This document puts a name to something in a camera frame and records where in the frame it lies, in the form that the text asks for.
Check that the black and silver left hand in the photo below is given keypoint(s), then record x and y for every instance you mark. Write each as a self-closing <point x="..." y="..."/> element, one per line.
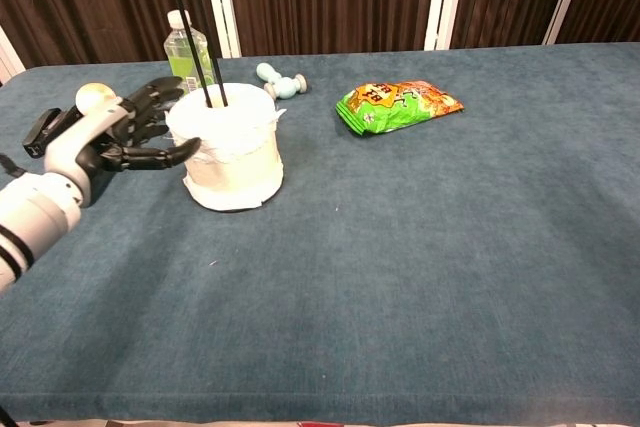
<point x="100" y="124"/>

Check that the white paper towel roll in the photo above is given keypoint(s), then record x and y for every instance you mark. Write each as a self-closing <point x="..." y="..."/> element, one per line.
<point x="235" y="157"/>

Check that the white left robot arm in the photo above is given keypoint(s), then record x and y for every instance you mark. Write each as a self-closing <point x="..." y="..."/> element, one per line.
<point x="35" y="217"/>

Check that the beige wooden ball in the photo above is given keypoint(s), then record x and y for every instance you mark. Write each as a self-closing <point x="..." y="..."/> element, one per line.
<point x="95" y="95"/>

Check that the clear bottle with green drink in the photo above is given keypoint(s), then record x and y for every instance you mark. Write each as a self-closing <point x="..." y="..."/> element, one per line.
<point x="180" y="57"/>

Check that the light blue roller massager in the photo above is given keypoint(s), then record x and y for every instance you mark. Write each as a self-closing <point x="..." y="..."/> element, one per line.
<point x="286" y="88"/>

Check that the green and orange snack bag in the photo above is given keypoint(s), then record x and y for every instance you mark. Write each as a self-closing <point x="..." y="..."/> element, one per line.
<point x="395" y="107"/>

